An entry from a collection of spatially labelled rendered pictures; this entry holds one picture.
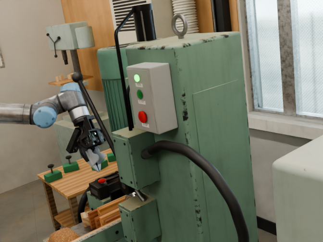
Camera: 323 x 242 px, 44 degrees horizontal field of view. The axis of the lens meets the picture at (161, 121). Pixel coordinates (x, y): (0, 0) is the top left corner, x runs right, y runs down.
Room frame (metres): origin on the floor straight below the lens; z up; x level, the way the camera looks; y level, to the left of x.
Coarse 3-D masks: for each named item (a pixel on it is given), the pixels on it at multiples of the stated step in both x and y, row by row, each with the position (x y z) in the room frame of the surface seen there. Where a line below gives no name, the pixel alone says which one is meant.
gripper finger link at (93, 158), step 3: (87, 150) 1.46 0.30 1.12; (90, 150) 1.45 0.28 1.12; (87, 153) 1.46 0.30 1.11; (90, 153) 1.45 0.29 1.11; (87, 156) 1.45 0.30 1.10; (90, 156) 1.45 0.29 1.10; (93, 156) 1.44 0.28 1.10; (96, 156) 1.43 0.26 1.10; (90, 159) 1.45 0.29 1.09; (93, 159) 1.44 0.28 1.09; (96, 159) 1.43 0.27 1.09; (87, 162) 1.44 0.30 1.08; (90, 162) 1.44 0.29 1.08; (93, 162) 1.44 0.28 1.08; (96, 162) 1.43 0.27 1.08; (90, 165) 1.44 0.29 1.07; (93, 165) 1.44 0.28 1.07; (96, 165) 1.45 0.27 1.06; (93, 168) 1.44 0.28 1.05; (96, 168) 1.44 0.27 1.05
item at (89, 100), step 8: (80, 80) 1.27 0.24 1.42; (88, 96) 1.24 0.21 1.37; (88, 104) 1.23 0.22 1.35; (96, 112) 1.21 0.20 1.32; (104, 128) 1.19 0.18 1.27; (112, 144) 1.16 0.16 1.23; (120, 184) 1.10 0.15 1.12; (128, 192) 1.07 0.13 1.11; (136, 192) 1.07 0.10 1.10; (144, 200) 1.05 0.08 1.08
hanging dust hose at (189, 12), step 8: (176, 0) 2.73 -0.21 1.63; (184, 0) 2.70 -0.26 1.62; (192, 0) 2.73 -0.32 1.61; (176, 8) 2.72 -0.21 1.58; (184, 8) 2.70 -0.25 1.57; (192, 8) 2.71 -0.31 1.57; (192, 16) 2.71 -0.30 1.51; (176, 24) 2.75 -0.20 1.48; (192, 24) 2.70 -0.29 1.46; (192, 32) 2.70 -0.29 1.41
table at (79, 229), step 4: (80, 224) 1.30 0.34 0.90; (72, 228) 1.28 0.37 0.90; (76, 228) 1.28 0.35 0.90; (80, 228) 1.27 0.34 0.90; (84, 228) 1.27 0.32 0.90; (88, 228) 1.27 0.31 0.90; (76, 232) 1.25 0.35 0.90; (80, 232) 1.24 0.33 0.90; (84, 232) 1.24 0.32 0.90; (88, 232) 1.24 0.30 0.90; (80, 236) 1.22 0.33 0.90; (44, 240) 1.23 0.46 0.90; (116, 240) 1.16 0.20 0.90; (120, 240) 1.17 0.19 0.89; (124, 240) 1.18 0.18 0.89
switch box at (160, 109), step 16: (144, 64) 0.97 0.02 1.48; (160, 64) 0.93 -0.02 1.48; (128, 80) 0.98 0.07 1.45; (144, 80) 0.92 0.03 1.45; (160, 80) 0.91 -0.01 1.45; (144, 96) 0.93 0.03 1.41; (160, 96) 0.91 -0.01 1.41; (144, 112) 0.94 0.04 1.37; (160, 112) 0.91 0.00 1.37; (144, 128) 0.95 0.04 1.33; (160, 128) 0.90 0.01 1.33
